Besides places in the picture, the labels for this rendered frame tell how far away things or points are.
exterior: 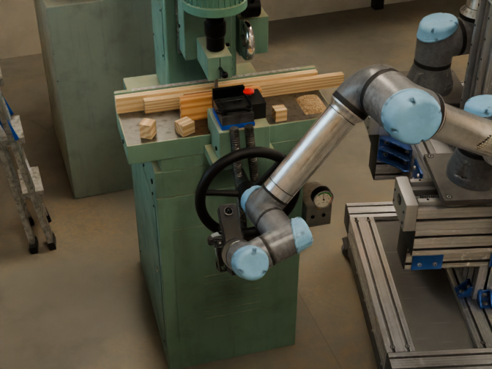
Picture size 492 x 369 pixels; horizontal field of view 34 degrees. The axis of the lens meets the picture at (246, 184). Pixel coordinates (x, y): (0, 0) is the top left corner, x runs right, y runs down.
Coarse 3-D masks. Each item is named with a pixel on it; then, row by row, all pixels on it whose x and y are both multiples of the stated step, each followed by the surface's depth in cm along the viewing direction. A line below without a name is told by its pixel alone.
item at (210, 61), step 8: (200, 40) 231; (200, 48) 229; (224, 48) 226; (200, 56) 231; (208, 56) 222; (216, 56) 222; (224, 56) 223; (208, 64) 223; (216, 64) 223; (224, 64) 224; (208, 72) 224; (216, 72) 225; (208, 80) 226
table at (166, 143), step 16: (272, 96) 239; (288, 96) 239; (320, 96) 239; (128, 112) 231; (144, 112) 231; (160, 112) 231; (176, 112) 231; (288, 112) 231; (128, 128) 224; (160, 128) 224; (272, 128) 226; (288, 128) 228; (304, 128) 229; (128, 144) 218; (144, 144) 218; (160, 144) 219; (176, 144) 221; (192, 144) 222; (208, 144) 223; (128, 160) 220; (144, 160) 221; (208, 160) 221; (272, 160) 221
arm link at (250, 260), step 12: (252, 240) 182; (228, 252) 185; (240, 252) 178; (252, 252) 177; (264, 252) 179; (228, 264) 185; (240, 264) 177; (252, 264) 177; (264, 264) 178; (240, 276) 180; (252, 276) 178
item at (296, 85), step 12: (336, 72) 243; (252, 84) 237; (264, 84) 237; (276, 84) 237; (288, 84) 238; (300, 84) 239; (312, 84) 240; (324, 84) 242; (336, 84) 243; (168, 96) 231; (180, 96) 231; (264, 96) 238; (144, 108) 231; (156, 108) 231; (168, 108) 232
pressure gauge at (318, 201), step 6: (324, 186) 239; (312, 192) 239; (318, 192) 236; (324, 192) 237; (330, 192) 237; (312, 198) 238; (318, 198) 237; (324, 198) 238; (330, 198) 239; (318, 204) 239; (324, 204) 239
